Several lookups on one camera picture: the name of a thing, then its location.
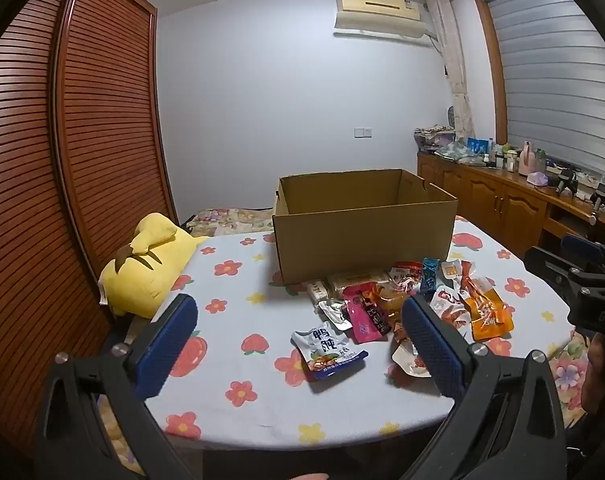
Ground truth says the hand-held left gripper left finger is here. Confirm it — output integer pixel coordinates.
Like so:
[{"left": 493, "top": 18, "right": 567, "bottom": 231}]
[{"left": 32, "top": 294, "right": 199, "bottom": 480}]

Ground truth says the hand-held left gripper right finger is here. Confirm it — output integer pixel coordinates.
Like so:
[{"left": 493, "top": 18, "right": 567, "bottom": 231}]
[{"left": 401, "top": 294, "right": 568, "bottom": 480}]

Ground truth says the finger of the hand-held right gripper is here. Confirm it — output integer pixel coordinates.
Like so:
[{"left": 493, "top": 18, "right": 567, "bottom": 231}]
[
  {"left": 525, "top": 245, "right": 590, "bottom": 292},
  {"left": 561, "top": 232, "right": 605, "bottom": 267}
]

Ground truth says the amber orange snack packet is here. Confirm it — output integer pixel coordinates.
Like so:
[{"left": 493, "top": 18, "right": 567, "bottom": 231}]
[{"left": 376, "top": 282, "right": 414, "bottom": 332}]

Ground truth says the blue candy packet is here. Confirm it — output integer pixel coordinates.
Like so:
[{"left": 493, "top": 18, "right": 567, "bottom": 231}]
[{"left": 420, "top": 258, "right": 442, "bottom": 292}]

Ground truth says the brown cardboard box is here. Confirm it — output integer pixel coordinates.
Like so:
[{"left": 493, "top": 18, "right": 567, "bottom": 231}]
[{"left": 272, "top": 168, "right": 459, "bottom": 285}]

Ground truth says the white red meat snack packet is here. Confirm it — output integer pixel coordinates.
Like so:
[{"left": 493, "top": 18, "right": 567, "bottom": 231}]
[{"left": 429, "top": 287, "right": 471, "bottom": 332}]

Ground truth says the black mini tripod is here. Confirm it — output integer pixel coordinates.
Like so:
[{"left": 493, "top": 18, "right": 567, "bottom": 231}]
[
  {"left": 555, "top": 166, "right": 579, "bottom": 196},
  {"left": 589, "top": 183, "right": 605, "bottom": 227}
]

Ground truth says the bright orange snack packet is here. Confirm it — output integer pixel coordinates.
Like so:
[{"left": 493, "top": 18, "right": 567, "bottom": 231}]
[{"left": 469, "top": 305, "right": 514, "bottom": 342}]

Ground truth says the pink snack packet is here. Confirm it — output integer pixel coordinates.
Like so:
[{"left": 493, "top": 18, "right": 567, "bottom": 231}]
[{"left": 342, "top": 284, "right": 393, "bottom": 344}]

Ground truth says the red orange meat snack packet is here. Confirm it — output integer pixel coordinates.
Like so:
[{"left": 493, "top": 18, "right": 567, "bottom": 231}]
[{"left": 459, "top": 260, "right": 497, "bottom": 321}]

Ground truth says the white and red snack packet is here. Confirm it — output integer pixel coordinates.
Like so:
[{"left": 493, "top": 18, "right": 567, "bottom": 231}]
[{"left": 388, "top": 261, "right": 424, "bottom": 293}]

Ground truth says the yellow plush toy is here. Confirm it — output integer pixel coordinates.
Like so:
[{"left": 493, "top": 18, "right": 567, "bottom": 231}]
[{"left": 98, "top": 212, "right": 209, "bottom": 319}]

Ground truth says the floral quilt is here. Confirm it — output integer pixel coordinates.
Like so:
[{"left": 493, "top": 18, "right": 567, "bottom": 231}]
[{"left": 552, "top": 330, "right": 605, "bottom": 413}]

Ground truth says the wooden sideboard cabinet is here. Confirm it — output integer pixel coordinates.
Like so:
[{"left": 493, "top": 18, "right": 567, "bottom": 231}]
[{"left": 416, "top": 152, "right": 605, "bottom": 258}]

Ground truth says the clear brown biscuit packet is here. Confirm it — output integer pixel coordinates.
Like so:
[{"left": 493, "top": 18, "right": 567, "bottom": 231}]
[{"left": 327, "top": 270, "right": 391, "bottom": 297}]

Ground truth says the strawberry flower print sheet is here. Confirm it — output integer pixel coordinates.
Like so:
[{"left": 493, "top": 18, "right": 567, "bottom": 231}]
[{"left": 100, "top": 215, "right": 578, "bottom": 452}]

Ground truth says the small silver snack packet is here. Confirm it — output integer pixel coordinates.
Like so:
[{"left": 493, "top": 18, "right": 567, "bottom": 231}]
[{"left": 318, "top": 299, "right": 354, "bottom": 332}]

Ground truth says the white and blue snack packet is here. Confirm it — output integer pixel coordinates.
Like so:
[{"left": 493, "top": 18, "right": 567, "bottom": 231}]
[{"left": 290, "top": 326, "right": 370, "bottom": 382}]

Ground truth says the crumpled plastic bag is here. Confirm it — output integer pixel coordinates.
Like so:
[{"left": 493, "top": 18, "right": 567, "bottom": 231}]
[{"left": 435, "top": 141, "right": 477, "bottom": 164}]

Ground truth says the pile of folded cloths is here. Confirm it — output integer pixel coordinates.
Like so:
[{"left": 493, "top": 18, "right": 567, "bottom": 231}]
[{"left": 414, "top": 124, "right": 456, "bottom": 154}]

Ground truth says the grey window blind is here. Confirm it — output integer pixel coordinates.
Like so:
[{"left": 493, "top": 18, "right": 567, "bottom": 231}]
[{"left": 482, "top": 0, "right": 605, "bottom": 182}]

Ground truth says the brown louvred wooden wardrobe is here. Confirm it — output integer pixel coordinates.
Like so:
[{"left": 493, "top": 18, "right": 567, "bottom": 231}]
[{"left": 0, "top": 0, "right": 179, "bottom": 466}]

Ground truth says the patterned white curtain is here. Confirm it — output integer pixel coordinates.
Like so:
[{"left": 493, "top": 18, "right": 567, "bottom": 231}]
[{"left": 426, "top": 0, "right": 476, "bottom": 133}]

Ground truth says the wooden window frame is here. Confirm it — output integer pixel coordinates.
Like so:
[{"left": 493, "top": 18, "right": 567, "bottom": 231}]
[{"left": 471, "top": 0, "right": 509, "bottom": 147}]

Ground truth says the wall air conditioner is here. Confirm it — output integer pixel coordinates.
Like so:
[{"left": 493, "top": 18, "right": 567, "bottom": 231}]
[{"left": 335, "top": 0, "right": 429, "bottom": 41}]

